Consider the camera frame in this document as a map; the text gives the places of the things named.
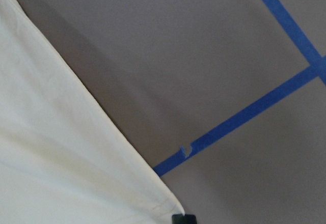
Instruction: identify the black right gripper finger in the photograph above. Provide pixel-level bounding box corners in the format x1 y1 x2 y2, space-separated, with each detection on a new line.
172 214 197 224

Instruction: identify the beige long-sleeve printed shirt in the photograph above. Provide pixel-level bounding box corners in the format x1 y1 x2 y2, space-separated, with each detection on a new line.
1 0 184 223

